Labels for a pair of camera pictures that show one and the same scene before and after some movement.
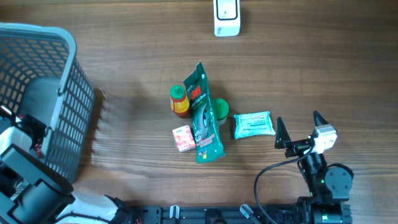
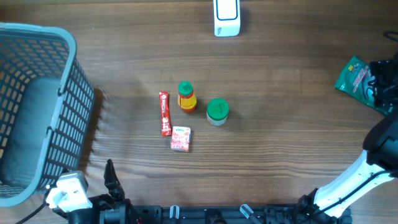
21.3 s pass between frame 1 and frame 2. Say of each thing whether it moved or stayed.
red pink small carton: moved
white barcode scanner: stayed
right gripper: moved
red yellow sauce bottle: moved
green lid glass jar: stayed
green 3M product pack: moved
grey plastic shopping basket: stayed
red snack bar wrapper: moved
